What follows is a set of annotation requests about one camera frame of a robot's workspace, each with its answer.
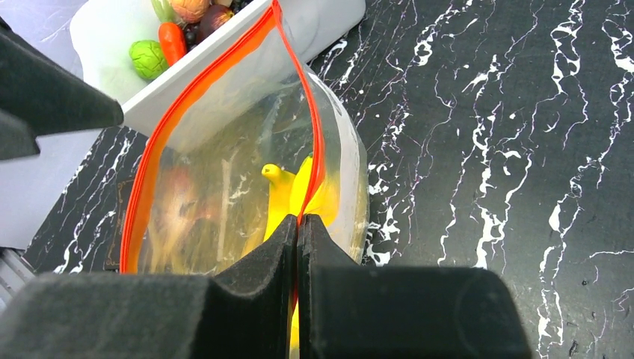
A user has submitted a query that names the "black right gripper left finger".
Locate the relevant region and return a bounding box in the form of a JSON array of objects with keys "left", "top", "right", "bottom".
[{"left": 1, "top": 215, "right": 297, "bottom": 358}]

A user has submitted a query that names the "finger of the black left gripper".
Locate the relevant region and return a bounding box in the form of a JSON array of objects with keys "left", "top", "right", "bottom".
[{"left": 1, "top": 21, "right": 124, "bottom": 161}]

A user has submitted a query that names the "small green round fruit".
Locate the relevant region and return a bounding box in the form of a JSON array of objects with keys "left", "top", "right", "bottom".
[{"left": 129, "top": 40, "right": 169, "bottom": 81}]

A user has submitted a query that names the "clear zip top bag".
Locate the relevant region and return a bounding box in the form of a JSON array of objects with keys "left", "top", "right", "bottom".
[{"left": 118, "top": 0, "right": 371, "bottom": 359}]

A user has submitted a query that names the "dark plum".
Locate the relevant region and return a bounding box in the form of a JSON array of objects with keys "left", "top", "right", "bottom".
[{"left": 196, "top": 4, "right": 234, "bottom": 44}]

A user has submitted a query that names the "yellow banana bunch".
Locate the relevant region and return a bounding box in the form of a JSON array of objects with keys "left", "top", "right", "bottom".
[{"left": 242, "top": 156, "right": 341, "bottom": 255}]

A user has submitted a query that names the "aluminium rail frame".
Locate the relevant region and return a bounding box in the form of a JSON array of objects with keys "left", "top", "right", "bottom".
[{"left": 1, "top": 248, "right": 35, "bottom": 311}]

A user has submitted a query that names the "white plastic bin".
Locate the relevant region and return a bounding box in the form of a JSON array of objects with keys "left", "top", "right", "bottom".
[{"left": 70, "top": 1, "right": 366, "bottom": 136}]

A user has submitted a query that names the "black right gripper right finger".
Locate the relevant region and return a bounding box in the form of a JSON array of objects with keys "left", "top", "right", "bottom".
[{"left": 298, "top": 215, "right": 532, "bottom": 358}]

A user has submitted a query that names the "red carrot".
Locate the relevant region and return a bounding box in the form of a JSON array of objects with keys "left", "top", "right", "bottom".
[{"left": 158, "top": 22, "right": 187, "bottom": 67}]

